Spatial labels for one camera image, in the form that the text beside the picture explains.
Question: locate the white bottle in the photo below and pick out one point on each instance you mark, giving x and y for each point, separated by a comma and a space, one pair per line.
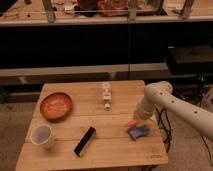
106, 95

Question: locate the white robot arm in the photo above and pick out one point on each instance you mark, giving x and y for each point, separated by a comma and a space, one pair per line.
160, 93

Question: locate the orange bowl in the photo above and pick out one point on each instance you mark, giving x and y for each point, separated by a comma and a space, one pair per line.
56, 106

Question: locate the black whiteboard eraser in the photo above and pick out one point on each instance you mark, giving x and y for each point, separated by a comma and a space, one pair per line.
78, 150

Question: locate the small orange pepper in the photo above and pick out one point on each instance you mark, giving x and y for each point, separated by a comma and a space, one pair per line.
131, 123

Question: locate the white cup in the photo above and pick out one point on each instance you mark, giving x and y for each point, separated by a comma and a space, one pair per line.
42, 136

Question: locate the black box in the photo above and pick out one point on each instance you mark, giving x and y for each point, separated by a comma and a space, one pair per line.
190, 59

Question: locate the wooden table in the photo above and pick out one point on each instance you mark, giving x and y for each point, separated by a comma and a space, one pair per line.
110, 147

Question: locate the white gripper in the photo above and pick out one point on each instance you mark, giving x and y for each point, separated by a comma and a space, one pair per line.
144, 110

